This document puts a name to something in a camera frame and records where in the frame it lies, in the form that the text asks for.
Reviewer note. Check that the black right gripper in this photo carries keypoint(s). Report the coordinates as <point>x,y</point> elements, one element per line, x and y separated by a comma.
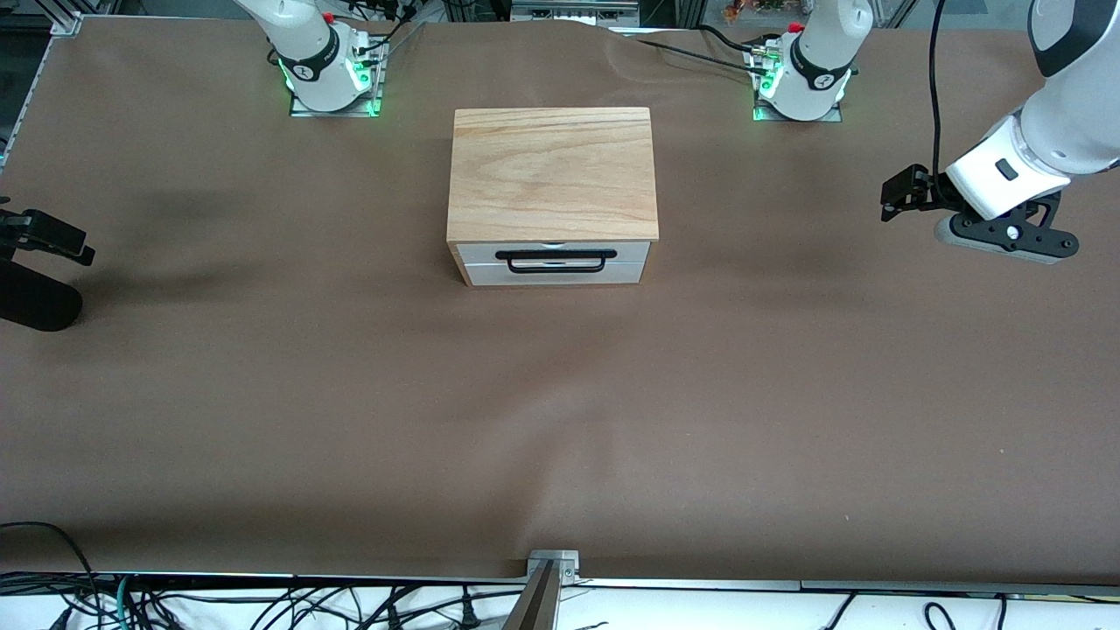
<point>31,231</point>

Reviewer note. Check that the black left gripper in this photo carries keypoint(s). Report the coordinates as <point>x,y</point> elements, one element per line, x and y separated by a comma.
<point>929,192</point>

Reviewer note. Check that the white front wooden drawer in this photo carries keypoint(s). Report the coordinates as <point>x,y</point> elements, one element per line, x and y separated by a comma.
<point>490,275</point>
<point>477,253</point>

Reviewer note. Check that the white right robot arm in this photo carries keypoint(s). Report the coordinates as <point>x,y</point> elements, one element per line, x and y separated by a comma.
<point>306,44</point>

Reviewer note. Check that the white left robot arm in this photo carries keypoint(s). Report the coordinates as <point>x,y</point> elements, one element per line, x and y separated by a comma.
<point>1067,122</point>

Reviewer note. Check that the light wooden drawer cabinet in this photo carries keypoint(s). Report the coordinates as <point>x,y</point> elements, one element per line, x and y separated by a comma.
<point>551,175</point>

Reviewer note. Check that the black rounded object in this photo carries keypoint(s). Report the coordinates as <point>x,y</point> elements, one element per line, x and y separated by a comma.
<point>35,302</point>

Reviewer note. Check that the orange patterned item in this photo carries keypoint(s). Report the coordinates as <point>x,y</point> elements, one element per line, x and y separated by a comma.
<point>744,10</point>

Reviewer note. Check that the grey equipment box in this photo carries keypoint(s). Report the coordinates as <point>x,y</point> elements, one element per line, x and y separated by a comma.
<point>573,12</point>

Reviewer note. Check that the brown table cover sheet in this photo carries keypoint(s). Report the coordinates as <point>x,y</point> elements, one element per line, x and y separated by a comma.
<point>560,420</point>

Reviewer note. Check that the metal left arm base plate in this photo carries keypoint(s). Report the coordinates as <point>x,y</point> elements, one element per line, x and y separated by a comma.
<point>831,112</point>

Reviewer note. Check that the aluminium frame profile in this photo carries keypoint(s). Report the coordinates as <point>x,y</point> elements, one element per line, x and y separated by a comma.
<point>61,22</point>

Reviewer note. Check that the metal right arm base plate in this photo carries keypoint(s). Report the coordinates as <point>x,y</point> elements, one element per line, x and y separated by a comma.
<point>372,83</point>

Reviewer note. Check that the aluminium table edge rail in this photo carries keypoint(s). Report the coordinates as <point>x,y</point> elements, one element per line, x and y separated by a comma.
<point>700,583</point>

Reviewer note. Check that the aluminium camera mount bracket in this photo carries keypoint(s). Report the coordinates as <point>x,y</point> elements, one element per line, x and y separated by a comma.
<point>542,604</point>

